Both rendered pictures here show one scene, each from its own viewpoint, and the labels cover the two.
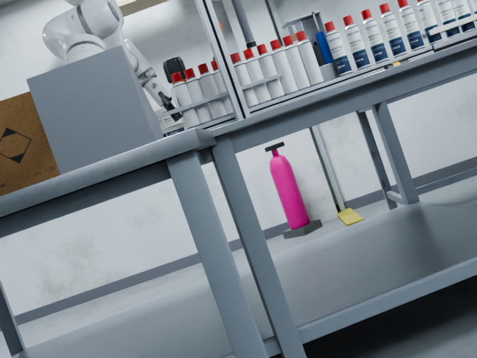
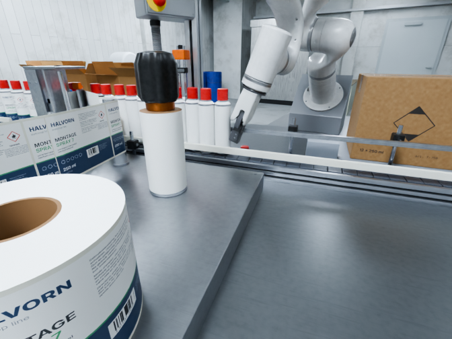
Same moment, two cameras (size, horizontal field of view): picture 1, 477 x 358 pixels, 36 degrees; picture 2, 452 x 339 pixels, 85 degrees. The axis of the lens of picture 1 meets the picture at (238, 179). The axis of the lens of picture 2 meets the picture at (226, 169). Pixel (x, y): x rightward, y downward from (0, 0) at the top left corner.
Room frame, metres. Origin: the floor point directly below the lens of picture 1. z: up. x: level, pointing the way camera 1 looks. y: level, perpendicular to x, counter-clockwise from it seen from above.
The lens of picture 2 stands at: (3.31, 0.46, 1.16)
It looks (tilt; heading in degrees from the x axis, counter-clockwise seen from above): 24 degrees down; 207
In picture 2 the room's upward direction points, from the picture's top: straight up
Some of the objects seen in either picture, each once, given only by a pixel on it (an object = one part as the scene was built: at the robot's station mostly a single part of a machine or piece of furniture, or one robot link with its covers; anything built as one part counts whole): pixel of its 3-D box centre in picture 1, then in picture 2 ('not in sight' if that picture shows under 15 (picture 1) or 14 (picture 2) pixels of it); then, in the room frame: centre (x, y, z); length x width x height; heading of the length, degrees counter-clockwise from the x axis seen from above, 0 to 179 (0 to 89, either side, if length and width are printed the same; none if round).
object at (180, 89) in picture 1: (184, 100); (222, 122); (2.62, 0.09, 0.98); 0.05 x 0.05 x 0.20
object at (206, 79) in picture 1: (211, 91); (194, 120); (2.63, -0.01, 0.98); 0.05 x 0.05 x 0.20
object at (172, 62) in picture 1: (183, 94); (162, 127); (2.90, 0.09, 1.03); 0.09 x 0.09 x 0.30
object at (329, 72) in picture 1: (312, 51); (66, 107); (2.79, -0.43, 1.01); 0.14 x 0.13 x 0.26; 98
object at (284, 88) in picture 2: not in sight; (284, 63); (-4.56, -1.65, 1.09); 1.70 x 1.30 x 2.18; 87
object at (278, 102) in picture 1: (225, 124); (192, 156); (2.64, -0.02, 0.85); 1.65 x 0.11 x 0.05; 98
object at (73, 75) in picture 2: not in sight; (87, 79); (1.40, -2.25, 0.97); 0.45 x 0.44 x 0.37; 0
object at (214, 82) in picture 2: not in sight; (204, 87); (-3.33, -3.67, 0.44); 1.23 x 0.73 x 0.87; 175
